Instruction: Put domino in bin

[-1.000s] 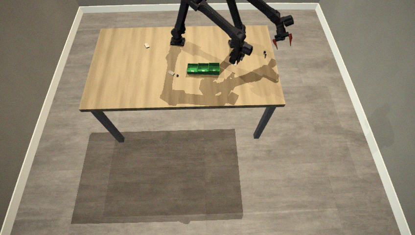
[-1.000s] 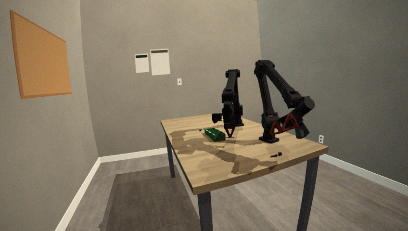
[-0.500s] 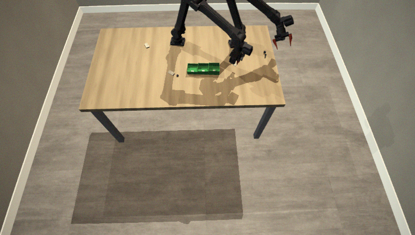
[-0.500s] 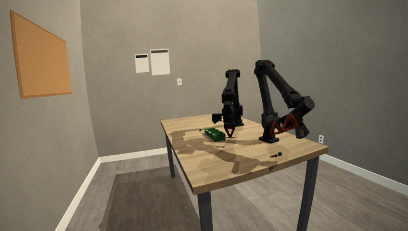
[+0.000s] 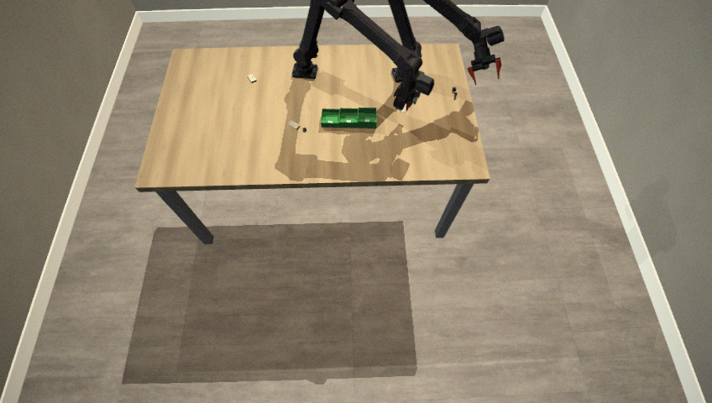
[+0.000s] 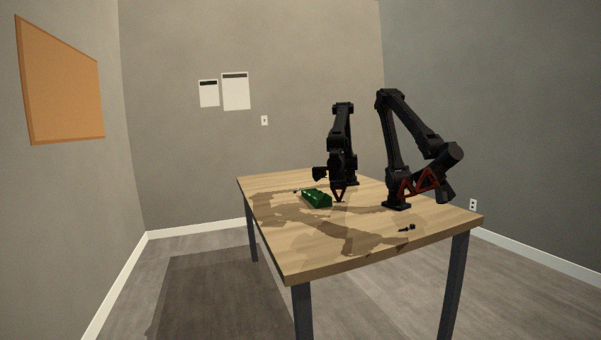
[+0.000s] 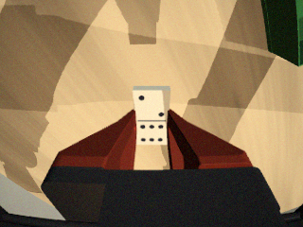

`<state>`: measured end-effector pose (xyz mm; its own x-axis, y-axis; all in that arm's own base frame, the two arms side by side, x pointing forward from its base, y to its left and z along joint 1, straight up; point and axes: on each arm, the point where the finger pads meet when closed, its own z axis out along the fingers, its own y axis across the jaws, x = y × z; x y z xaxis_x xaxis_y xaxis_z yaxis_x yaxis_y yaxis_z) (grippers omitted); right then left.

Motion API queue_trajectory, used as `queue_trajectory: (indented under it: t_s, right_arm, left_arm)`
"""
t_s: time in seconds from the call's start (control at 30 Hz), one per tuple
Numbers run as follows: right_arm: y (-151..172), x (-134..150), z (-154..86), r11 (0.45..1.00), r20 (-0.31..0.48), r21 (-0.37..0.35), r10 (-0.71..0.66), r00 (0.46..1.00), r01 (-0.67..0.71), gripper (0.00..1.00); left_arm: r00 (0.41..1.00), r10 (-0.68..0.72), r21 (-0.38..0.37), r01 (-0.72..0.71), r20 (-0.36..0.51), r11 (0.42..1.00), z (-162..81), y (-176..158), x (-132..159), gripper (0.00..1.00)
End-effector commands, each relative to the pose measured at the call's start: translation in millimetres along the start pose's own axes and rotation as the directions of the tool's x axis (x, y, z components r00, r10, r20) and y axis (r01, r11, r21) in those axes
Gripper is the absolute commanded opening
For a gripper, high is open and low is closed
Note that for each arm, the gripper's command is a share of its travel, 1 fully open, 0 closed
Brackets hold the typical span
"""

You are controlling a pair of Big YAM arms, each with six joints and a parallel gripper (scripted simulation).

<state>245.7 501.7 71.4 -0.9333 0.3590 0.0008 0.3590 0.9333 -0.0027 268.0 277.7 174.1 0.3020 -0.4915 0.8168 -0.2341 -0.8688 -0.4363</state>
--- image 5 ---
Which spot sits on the green three-compartment bin rack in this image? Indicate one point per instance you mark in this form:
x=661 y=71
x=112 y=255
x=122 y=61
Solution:
x=349 y=117

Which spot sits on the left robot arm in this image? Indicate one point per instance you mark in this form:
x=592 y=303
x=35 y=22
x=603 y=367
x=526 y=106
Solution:
x=468 y=25

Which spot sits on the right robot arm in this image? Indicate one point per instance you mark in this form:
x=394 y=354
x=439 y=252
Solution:
x=352 y=14

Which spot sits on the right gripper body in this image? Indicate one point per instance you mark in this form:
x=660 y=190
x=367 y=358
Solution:
x=417 y=94

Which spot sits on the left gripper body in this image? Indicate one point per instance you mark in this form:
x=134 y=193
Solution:
x=482 y=54

